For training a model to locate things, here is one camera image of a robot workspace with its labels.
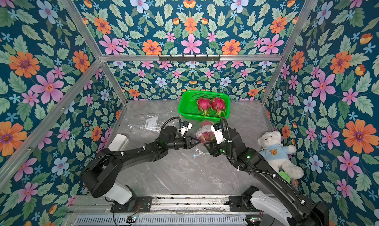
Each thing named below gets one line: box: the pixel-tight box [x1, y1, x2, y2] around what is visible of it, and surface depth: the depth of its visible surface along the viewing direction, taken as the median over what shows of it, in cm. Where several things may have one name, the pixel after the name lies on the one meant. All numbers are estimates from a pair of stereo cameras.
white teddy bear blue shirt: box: [257, 130, 305, 180], surface depth 85 cm
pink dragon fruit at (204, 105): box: [196, 97, 212, 117], surface depth 110 cm
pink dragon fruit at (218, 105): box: [211, 97, 226, 118], surface depth 109 cm
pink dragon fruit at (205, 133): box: [196, 120, 215, 146], surface depth 87 cm
